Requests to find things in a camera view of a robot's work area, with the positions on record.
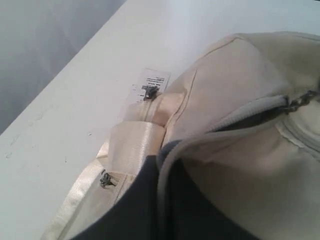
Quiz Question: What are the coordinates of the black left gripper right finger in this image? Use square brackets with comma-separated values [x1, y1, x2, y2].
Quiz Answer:
[159, 160, 250, 240]

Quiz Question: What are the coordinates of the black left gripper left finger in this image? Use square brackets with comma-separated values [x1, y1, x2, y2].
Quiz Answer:
[73, 155, 165, 240]

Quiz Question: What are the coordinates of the cream fabric duffel bag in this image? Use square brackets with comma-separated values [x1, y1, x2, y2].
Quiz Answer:
[42, 32, 320, 240]

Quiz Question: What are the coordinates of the metal main zipper pull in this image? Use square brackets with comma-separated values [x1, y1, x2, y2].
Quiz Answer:
[283, 90, 320, 114]

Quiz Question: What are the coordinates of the white barcode tag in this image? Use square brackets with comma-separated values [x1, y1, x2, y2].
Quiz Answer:
[127, 68, 171, 105]

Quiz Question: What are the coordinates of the dark rear zipper pull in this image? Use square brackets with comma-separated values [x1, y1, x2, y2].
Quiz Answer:
[99, 169, 116, 189]

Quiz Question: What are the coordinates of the white backdrop curtain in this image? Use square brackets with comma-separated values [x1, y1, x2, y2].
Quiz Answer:
[0, 0, 123, 131]

